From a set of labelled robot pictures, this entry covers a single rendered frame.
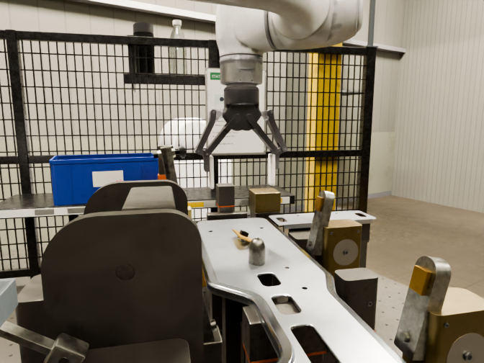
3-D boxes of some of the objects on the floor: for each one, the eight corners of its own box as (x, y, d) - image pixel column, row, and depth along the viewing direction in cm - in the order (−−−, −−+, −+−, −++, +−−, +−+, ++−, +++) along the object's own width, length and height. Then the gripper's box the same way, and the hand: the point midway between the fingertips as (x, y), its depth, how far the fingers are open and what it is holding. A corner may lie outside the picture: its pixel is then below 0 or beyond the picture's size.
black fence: (368, 410, 159) (392, 45, 134) (-176, 516, 117) (-292, 9, 91) (352, 388, 173) (371, 52, 147) (-141, 474, 130) (-233, 23, 105)
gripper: (182, 83, 69) (186, 192, 73) (303, 85, 75) (301, 186, 78) (180, 87, 77) (184, 186, 80) (291, 88, 82) (289, 181, 86)
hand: (242, 181), depth 79 cm, fingers open, 13 cm apart
